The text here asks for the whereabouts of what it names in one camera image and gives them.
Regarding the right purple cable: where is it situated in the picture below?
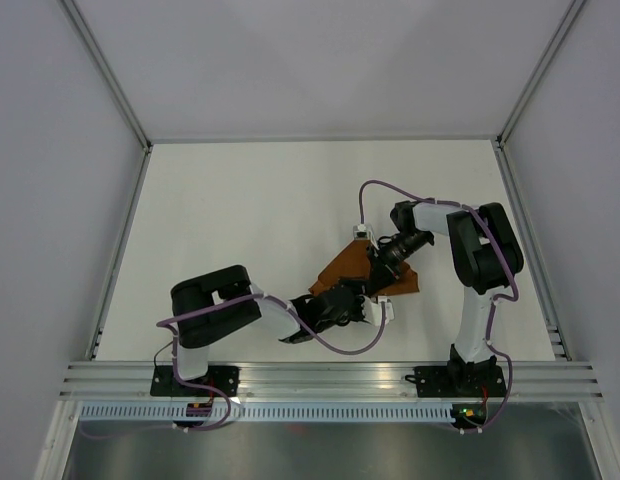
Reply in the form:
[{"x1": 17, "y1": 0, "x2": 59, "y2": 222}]
[{"x1": 358, "y1": 179, "x2": 520, "y2": 435}]

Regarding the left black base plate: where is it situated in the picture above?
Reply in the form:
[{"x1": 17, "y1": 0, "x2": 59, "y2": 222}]
[{"x1": 150, "y1": 365, "x2": 240, "y2": 398}]

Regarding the purple cable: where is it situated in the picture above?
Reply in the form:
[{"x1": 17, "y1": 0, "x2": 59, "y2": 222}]
[
  {"x1": 79, "y1": 294, "x2": 389, "y2": 441},
  {"x1": 358, "y1": 179, "x2": 520, "y2": 435}
]

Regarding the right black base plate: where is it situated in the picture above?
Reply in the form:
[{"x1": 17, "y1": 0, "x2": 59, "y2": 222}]
[{"x1": 403, "y1": 366, "x2": 506, "y2": 399}]

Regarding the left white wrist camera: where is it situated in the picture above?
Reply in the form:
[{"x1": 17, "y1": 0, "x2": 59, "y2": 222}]
[{"x1": 363, "y1": 296, "x2": 395, "y2": 327}]

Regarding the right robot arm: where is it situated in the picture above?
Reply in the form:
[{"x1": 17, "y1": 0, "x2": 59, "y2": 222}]
[{"x1": 365, "y1": 201, "x2": 524, "y2": 395}]

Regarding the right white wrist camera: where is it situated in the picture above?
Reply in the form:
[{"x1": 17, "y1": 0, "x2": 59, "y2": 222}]
[{"x1": 353, "y1": 223, "x2": 376, "y2": 245}]

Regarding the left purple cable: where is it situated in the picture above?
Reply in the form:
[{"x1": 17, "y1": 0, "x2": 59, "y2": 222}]
[{"x1": 79, "y1": 294, "x2": 389, "y2": 441}]

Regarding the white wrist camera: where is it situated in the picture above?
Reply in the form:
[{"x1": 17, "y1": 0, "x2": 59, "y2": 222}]
[
  {"x1": 353, "y1": 223, "x2": 376, "y2": 245},
  {"x1": 363, "y1": 296, "x2": 395, "y2": 327}
]

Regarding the white slotted cable duct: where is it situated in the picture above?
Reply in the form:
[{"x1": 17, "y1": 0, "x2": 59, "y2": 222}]
[{"x1": 80, "y1": 402, "x2": 454, "y2": 423}]

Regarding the left aluminium frame post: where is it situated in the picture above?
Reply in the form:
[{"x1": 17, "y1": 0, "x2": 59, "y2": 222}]
[{"x1": 59, "y1": 0, "x2": 152, "y2": 151}]

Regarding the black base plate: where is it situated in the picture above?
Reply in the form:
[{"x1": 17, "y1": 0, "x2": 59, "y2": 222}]
[
  {"x1": 403, "y1": 366, "x2": 506, "y2": 399},
  {"x1": 150, "y1": 365, "x2": 240, "y2": 398}
]

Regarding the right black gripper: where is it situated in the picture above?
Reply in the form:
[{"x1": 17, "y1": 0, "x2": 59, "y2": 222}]
[{"x1": 366, "y1": 230, "x2": 431, "y2": 296}]

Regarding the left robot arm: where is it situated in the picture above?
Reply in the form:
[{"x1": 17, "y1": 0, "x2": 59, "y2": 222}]
[{"x1": 162, "y1": 265, "x2": 367, "y2": 396}]

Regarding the right aluminium frame post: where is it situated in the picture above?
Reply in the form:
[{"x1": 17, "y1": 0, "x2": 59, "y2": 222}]
[{"x1": 493, "y1": 0, "x2": 589, "y2": 149}]

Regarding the aluminium mounting rail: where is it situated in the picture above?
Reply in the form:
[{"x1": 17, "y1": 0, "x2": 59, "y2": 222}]
[{"x1": 58, "y1": 361, "x2": 603, "y2": 403}]

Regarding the brown satin napkin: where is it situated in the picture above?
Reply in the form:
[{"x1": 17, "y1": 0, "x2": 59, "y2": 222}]
[{"x1": 308, "y1": 240, "x2": 420, "y2": 297}]

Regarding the aluminium frame post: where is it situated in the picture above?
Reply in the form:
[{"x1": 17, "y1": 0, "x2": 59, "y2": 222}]
[
  {"x1": 59, "y1": 0, "x2": 152, "y2": 151},
  {"x1": 493, "y1": 0, "x2": 589, "y2": 149}
]

